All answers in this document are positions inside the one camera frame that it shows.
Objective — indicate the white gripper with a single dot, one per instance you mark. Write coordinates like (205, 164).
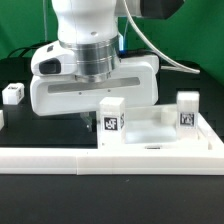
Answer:
(57, 88)

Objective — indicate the white square table top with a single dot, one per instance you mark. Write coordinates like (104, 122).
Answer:
(155, 128)

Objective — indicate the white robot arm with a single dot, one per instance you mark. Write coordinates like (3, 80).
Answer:
(84, 66)

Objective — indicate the white U-shaped obstacle fence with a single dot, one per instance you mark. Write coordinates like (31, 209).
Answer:
(115, 161)

